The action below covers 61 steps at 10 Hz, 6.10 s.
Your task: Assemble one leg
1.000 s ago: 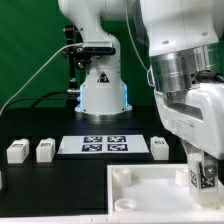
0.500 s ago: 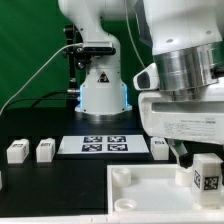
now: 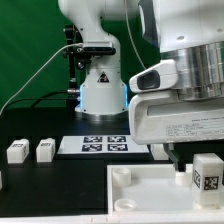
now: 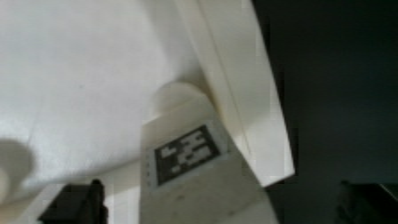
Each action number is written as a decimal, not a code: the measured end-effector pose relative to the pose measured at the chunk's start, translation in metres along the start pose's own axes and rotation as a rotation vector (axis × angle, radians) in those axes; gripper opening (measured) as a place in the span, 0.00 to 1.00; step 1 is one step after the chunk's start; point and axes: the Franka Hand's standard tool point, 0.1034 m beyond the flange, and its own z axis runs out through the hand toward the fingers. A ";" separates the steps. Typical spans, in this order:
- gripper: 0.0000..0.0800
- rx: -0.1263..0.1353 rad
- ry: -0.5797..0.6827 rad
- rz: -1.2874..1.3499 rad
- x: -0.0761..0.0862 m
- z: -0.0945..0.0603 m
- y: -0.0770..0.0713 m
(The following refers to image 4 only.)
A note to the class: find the white table leg with tag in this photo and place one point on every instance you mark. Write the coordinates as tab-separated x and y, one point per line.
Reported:
200	187

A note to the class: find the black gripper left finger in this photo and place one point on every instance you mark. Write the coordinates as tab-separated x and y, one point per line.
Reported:
78	207

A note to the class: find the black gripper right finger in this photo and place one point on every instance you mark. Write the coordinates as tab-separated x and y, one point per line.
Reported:
367	203

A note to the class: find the white square table top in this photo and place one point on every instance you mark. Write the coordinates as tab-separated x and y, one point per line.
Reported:
92	53

